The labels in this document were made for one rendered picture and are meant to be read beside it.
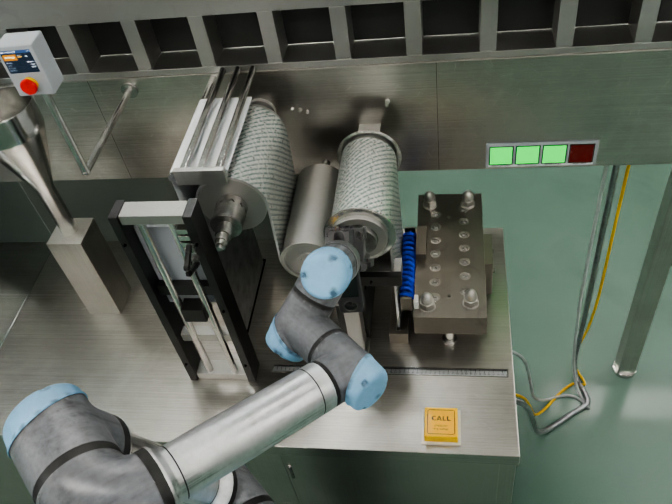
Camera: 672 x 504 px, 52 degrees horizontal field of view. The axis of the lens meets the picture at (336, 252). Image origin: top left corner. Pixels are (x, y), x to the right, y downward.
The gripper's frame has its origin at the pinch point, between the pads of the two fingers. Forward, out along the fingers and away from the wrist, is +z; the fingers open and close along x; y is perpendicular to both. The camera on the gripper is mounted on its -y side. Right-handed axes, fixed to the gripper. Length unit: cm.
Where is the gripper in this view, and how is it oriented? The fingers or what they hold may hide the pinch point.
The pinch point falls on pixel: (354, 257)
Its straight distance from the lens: 138.2
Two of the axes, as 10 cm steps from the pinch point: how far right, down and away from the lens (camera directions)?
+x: -9.9, 0.1, 1.6
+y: -0.3, -9.9, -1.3
